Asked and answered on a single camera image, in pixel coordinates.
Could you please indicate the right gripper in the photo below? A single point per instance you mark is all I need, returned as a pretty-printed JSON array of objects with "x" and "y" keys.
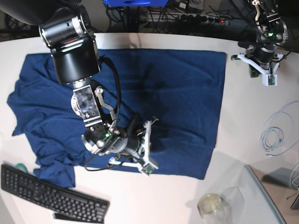
[{"x": 135, "y": 144}]

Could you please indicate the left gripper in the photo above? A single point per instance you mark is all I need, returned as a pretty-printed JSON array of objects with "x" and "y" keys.
[{"x": 259, "y": 60}]

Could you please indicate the blue long-sleeve t-shirt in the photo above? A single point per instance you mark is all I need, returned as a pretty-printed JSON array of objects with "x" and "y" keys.
[{"x": 182, "y": 88}]

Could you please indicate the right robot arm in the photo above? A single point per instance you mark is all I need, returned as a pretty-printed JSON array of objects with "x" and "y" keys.
[{"x": 65, "y": 28}]

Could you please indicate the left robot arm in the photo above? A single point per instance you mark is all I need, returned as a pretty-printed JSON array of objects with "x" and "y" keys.
[{"x": 271, "y": 33}]

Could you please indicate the black computer keyboard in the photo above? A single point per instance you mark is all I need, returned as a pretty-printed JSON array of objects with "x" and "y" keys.
[{"x": 75, "y": 205}]

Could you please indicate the white power strip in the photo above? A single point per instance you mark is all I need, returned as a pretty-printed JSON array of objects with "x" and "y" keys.
[{"x": 218, "y": 19}]

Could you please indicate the clear glass jar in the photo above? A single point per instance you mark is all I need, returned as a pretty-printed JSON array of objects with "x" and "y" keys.
[{"x": 225, "y": 207}]

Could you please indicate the green tape roll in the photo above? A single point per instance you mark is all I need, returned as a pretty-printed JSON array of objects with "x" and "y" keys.
[{"x": 21, "y": 167}]

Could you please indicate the blue box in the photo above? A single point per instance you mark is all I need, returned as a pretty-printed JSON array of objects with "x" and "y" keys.
[{"x": 143, "y": 3}]

